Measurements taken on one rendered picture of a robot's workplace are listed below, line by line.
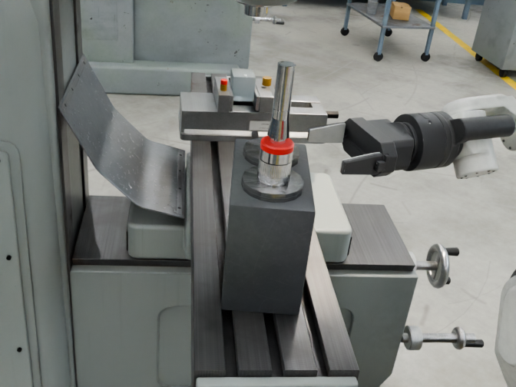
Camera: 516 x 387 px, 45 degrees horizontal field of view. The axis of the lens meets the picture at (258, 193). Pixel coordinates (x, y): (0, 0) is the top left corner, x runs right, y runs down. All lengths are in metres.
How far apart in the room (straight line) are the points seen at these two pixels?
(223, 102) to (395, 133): 0.60
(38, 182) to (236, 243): 0.50
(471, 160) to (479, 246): 2.16
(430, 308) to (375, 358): 1.05
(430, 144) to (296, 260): 0.26
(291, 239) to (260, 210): 0.06
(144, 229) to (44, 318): 0.29
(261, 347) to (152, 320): 0.61
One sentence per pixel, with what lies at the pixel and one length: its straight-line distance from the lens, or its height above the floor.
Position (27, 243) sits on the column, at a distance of 1.33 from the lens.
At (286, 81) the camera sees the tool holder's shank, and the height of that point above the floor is 1.32.
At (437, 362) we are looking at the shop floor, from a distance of 2.45.
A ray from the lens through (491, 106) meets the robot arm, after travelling 1.06.
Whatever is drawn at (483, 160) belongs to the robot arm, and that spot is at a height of 1.19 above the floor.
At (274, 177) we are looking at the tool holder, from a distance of 0.88.
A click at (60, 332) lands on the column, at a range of 1.49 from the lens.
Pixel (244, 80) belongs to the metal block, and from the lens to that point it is 1.47.
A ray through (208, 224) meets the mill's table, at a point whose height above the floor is 0.97.
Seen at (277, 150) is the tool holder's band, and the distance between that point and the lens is 0.86.
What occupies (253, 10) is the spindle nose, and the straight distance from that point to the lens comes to 1.29.
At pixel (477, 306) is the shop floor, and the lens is 2.78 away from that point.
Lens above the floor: 1.59
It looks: 30 degrees down
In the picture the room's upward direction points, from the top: 6 degrees clockwise
